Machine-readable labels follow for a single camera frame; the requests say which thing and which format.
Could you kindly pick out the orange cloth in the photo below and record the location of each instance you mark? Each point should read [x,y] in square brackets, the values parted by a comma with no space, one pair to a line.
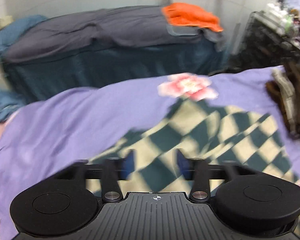
[190,15]

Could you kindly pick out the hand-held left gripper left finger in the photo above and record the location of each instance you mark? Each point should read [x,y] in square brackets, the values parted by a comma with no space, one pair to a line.
[130,166]

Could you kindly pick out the teal covered bed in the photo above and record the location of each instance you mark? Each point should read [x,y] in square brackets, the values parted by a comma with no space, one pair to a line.
[115,65]

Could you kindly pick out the green cream checkered sweater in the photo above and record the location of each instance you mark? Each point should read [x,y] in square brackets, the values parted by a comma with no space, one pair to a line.
[165,135]

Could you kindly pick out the blue blanket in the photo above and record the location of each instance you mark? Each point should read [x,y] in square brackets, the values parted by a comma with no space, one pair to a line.
[5,102]

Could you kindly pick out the clutter of small bottles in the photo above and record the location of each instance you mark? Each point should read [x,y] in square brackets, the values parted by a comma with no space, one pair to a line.
[282,17]

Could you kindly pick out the purple floral bedsheet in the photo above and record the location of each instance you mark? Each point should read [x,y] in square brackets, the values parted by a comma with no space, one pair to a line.
[77,120]

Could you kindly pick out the cream folded garment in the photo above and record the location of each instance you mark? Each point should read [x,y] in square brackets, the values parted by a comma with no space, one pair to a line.
[286,97]

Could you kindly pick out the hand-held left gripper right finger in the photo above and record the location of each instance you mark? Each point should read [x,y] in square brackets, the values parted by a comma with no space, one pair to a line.
[182,166]

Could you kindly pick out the grey duvet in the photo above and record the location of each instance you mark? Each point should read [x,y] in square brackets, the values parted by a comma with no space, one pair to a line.
[90,32]

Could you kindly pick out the grey towel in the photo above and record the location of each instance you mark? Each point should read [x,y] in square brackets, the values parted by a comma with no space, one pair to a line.
[215,38]

